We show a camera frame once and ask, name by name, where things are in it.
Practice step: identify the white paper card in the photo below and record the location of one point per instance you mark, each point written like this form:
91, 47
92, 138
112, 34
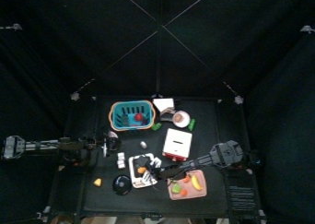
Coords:
163, 104

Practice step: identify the orange toy carrot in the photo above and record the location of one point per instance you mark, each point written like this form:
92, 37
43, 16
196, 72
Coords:
186, 179

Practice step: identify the yellow toy cheese wedge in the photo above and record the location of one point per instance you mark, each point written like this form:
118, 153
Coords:
98, 182

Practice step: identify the grey metal frame bracket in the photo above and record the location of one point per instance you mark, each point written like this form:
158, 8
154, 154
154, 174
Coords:
307, 28
75, 95
239, 99

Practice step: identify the white tray with food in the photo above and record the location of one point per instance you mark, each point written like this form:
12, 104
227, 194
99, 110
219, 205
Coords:
138, 180

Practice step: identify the dark green toy in basket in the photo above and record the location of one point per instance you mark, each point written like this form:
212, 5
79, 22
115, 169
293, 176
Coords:
124, 120

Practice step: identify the black round plate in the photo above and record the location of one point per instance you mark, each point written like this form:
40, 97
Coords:
122, 185

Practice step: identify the teal basket with orange rim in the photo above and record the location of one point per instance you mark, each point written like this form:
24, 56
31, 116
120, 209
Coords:
132, 115

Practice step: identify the pale pink small toy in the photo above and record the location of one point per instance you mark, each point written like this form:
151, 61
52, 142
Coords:
112, 134

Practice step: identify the orange toy fruit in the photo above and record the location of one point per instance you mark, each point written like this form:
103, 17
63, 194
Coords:
183, 192

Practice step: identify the green toy pear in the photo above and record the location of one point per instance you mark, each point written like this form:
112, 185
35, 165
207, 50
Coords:
176, 188

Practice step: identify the black toy block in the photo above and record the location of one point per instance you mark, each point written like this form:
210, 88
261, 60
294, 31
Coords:
142, 161

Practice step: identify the yellow toy banana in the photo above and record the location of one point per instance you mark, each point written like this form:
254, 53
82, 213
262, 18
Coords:
196, 182

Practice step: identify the white box with red base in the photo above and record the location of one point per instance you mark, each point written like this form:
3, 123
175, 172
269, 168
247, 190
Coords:
178, 143

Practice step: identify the black vertical frame pole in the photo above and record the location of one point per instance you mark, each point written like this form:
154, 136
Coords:
158, 49

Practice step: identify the pink cutting board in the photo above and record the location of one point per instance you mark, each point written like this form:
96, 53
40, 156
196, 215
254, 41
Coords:
196, 193

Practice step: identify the green toy vegetable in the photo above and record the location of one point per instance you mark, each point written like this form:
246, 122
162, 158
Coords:
191, 124
156, 126

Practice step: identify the small white cube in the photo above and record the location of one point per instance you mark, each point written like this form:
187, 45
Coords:
122, 164
120, 155

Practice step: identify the small grey egg-shaped toy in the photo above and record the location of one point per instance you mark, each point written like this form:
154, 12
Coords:
143, 144

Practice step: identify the orange toy squash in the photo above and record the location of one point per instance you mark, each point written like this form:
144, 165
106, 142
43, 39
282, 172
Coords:
142, 170

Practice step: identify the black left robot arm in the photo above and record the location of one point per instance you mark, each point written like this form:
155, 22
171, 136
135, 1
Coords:
44, 144

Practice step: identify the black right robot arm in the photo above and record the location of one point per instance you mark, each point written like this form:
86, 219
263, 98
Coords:
223, 155

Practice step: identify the red toy in basket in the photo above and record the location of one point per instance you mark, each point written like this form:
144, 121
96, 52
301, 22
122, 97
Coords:
139, 117

